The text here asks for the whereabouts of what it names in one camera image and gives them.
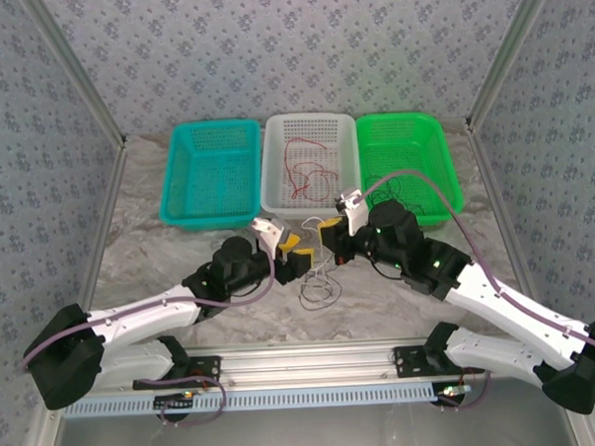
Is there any thin white cable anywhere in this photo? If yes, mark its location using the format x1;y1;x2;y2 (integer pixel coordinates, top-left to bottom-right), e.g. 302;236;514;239
296;215;344;303

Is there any tangle of wires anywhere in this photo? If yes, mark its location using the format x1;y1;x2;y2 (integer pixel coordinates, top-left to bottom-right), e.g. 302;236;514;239
297;272;344;313

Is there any thin black cable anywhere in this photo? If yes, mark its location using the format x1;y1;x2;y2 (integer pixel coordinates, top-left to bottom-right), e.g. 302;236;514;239
363;170;426;217

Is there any thin red cable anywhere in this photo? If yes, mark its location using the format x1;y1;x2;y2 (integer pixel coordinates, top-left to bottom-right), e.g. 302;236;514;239
282;134;342;205

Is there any white plastic basket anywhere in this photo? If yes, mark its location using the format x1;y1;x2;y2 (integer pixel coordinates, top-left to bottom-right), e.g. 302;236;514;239
257;110;363;222

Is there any green plastic basket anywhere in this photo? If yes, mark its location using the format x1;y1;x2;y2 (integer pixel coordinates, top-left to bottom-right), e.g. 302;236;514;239
354;110;467;231

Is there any teal plastic basket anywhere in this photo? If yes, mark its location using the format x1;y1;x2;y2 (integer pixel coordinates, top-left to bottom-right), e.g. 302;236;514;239
154;118;267;235

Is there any small black controller board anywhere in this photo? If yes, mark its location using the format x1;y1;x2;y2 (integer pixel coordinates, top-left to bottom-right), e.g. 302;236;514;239
154;393;197;411
435;382;473;401

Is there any left arm purple camera cable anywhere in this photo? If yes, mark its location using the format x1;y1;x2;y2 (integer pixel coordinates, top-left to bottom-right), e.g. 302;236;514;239
15;222;282;436

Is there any arm purple camera cable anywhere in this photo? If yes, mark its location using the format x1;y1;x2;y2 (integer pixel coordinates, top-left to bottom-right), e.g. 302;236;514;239
15;222;282;436
351;162;595;416

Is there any right arm purple camera cable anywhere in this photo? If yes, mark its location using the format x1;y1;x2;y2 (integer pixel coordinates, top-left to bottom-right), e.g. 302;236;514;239
351;162;595;416

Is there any aluminium front frame rail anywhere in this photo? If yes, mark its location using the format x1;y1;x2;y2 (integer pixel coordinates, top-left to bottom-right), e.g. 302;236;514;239
40;332;579;397

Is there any aluminium table side rail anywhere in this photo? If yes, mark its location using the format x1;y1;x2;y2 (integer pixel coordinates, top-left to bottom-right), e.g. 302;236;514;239
69;138;137;313
465;118;534;295

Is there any white slotted cable duct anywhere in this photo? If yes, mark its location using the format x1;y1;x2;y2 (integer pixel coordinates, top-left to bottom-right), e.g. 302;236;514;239
62;379;468;420

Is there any aluminium frame corner post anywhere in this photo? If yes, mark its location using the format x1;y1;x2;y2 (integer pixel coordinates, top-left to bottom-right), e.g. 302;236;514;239
20;0;128;153
460;0;566;132

